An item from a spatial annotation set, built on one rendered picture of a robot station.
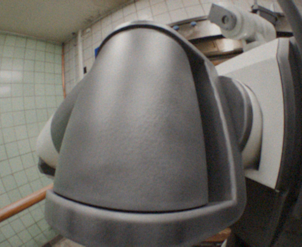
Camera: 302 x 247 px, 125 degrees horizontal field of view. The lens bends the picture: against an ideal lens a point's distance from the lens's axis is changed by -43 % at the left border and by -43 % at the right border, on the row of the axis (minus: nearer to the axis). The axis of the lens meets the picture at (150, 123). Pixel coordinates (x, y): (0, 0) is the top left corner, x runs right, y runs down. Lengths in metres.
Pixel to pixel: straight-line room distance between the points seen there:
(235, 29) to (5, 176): 1.78
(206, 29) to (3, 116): 2.04
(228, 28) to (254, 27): 0.05
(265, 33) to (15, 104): 1.80
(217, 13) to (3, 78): 1.77
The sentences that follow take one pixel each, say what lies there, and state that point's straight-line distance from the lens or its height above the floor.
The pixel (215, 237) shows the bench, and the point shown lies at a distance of 0.96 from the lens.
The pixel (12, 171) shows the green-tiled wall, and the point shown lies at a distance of 1.68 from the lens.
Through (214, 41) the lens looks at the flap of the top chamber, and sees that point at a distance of 1.23.
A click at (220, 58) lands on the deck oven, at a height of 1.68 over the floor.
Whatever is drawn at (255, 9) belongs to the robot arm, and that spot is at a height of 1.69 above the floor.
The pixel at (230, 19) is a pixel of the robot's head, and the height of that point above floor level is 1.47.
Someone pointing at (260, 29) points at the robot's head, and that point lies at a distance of 0.29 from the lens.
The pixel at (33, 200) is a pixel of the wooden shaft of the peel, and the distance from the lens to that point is 0.42.
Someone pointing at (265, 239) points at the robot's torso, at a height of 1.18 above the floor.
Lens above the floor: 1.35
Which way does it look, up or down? 5 degrees down
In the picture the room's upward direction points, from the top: 10 degrees counter-clockwise
